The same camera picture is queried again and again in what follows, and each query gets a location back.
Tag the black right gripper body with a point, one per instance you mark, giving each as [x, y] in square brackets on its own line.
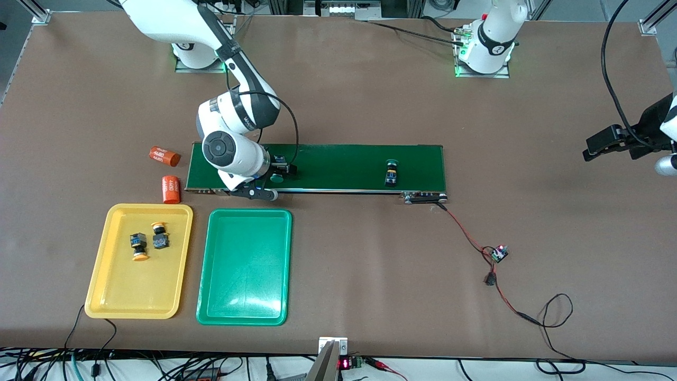
[275, 165]

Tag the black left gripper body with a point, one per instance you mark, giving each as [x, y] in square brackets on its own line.
[648, 126]

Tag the green mushroom push button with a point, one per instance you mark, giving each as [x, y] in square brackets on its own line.
[391, 177]
[275, 179]

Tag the orange cylinder printed 4680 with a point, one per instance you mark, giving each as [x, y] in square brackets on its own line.
[170, 189]
[164, 156]

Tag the yellow mushroom push button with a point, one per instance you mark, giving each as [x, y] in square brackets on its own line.
[159, 241]
[139, 243]

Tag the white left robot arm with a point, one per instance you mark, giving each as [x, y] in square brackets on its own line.
[492, 37]

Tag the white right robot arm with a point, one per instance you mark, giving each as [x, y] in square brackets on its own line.
[232, 153]

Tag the green conveyor belt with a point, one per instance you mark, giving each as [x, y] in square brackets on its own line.
[338, 166]

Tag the green plastic tray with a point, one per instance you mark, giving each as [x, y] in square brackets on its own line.
[243, 264]

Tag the small green circuit board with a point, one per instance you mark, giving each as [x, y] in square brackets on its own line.
[499, 254]

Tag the silver device with lights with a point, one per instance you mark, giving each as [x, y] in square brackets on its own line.
[341, 9]

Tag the yellow plastic tray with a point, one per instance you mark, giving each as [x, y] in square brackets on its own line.
[137, 286]

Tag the red digit display module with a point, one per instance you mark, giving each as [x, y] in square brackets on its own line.
[345, 364]

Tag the aluminium frame profile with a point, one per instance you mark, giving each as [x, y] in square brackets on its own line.
[39, 13]
[653, 21]

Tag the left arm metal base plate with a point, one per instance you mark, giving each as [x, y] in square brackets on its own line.
[478, 75]

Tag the grey metal stand bracket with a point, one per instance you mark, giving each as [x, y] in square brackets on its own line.
[325, 365]

